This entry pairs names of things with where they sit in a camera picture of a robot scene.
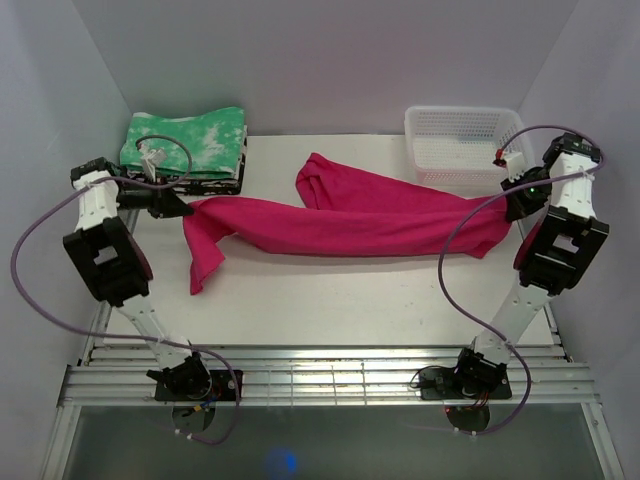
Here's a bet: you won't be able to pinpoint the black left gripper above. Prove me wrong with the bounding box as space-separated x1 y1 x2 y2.
115 174 193 220

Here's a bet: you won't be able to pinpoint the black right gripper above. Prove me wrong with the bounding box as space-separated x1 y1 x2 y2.
499 169 552 223

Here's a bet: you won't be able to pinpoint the pink trousers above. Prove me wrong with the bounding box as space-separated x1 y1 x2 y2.
183 153 511 295

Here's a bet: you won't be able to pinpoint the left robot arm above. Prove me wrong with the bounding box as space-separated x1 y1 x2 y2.
63 157 212 400

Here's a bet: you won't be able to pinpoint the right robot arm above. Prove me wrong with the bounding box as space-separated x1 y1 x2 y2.
451 132 609 397

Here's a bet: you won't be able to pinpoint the dark camouflage folded trousers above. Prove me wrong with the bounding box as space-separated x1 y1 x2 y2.
156 136 248 196

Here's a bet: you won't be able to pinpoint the green white folded trousers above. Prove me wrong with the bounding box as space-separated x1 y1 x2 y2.
120 107 246 180

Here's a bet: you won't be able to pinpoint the white plastic basket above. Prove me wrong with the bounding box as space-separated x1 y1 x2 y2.
404 106 535 191

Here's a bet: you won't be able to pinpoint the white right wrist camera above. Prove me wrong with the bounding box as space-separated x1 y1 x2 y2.
493 149 527 182

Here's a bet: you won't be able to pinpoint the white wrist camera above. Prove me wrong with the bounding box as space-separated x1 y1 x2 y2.
138 143 167 182
493 149 527 182

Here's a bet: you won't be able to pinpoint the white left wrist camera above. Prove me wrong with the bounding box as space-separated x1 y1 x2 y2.
138 143 167 182

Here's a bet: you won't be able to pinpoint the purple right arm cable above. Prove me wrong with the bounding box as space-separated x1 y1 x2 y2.
404 124 609 437

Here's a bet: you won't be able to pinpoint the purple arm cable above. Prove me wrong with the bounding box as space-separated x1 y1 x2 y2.
10 134 242 446
404 124 609 437

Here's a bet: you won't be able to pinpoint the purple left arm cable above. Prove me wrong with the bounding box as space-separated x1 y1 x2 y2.
10 134 242 446

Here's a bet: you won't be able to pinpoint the aluminium table frame rail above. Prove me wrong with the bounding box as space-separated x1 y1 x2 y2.
56 199 626 480

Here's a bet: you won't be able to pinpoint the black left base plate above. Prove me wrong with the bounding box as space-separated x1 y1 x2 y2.
146 369 244 402

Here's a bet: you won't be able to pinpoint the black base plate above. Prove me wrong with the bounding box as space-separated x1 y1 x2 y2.
410 366 512 401
146 369 244 402

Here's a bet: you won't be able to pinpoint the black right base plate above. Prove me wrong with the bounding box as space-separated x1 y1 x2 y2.
410 366 512 401

